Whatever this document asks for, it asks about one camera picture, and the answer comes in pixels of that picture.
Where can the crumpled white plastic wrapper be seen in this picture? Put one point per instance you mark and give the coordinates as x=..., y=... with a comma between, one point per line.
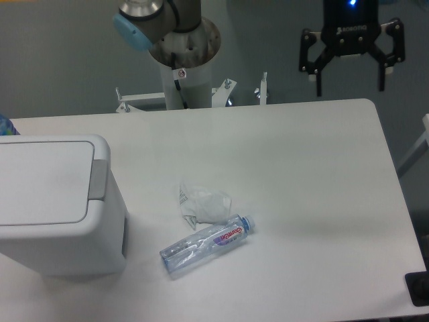
x=199, y=204

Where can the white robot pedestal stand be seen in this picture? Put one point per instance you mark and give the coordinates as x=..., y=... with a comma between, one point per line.
x=184, y=49

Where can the clear plastic water bottle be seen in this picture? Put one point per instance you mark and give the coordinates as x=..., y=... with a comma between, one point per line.
x=199, y=247

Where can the black clamp at table corner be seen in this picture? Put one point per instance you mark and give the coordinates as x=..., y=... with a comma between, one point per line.
x=417, y=283

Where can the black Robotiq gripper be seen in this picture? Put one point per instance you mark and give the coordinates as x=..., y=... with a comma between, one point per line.
x=351, y=27

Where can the white frame at right edge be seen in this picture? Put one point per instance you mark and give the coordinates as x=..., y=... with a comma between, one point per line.
x=416, y=151

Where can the white push-lid trash can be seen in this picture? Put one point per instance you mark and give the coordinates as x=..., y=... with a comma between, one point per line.
x=62, y=213

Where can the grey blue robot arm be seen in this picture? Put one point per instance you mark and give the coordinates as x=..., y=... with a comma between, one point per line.
x=193, y=8

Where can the blue green patterned object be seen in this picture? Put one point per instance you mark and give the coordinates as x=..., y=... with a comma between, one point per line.
x=7, y=127

